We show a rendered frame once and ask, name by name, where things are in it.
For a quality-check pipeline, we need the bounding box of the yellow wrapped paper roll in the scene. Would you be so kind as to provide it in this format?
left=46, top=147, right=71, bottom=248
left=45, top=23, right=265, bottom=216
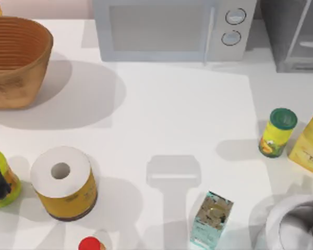
left=30, top=145, right=98, bottom=222

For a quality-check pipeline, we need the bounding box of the pale microwave oven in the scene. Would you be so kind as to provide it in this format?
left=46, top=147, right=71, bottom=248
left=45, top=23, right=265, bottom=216
left=91, top=0, right=258, bottom=63

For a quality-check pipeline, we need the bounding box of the teal patterned carton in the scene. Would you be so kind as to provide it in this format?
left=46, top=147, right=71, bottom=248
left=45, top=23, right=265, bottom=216
left=189, top=191, right=234, bottom=250

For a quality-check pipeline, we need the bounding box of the white round pot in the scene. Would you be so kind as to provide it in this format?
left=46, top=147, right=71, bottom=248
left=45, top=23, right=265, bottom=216
left=264, top=186, right=313, bottom=250

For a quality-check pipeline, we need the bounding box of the round microwave knob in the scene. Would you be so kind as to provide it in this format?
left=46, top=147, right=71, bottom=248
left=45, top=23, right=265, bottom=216
left=221, top=29, right=242, bottom=47
left=225, top=7, right=247, bottom=26

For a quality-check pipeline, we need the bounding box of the yellow box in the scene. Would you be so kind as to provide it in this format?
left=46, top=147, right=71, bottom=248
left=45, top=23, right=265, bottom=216
left=288, top=113, right=313, bottom=179

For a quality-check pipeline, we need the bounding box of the green and yellow container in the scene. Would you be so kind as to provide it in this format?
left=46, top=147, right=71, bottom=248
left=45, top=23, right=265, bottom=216
left=0, top=149, right=22, bottom=208

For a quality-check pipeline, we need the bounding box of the green lidded yellow can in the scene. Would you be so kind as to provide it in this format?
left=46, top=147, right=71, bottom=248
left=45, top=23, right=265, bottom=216
left=258, top=108, right=298, bottom=158

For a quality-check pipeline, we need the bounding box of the red capped bottle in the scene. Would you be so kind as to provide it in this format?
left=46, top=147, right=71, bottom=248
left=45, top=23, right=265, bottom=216
left=78, top=235, right=107, bottom=250

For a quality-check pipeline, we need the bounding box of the microwave door handle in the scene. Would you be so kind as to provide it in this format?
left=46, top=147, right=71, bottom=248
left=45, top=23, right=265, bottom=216
left=203, top=6, right=215, bottom=66

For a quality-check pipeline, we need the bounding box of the brown woven basket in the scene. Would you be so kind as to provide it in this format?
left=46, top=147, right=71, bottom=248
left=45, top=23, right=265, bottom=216
left=0, top=16, right=54, bottom=110

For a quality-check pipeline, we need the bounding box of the grey cabinet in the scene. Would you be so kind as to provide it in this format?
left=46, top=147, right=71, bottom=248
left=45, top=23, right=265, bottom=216
left=259, top=0, right=313, bottom=73

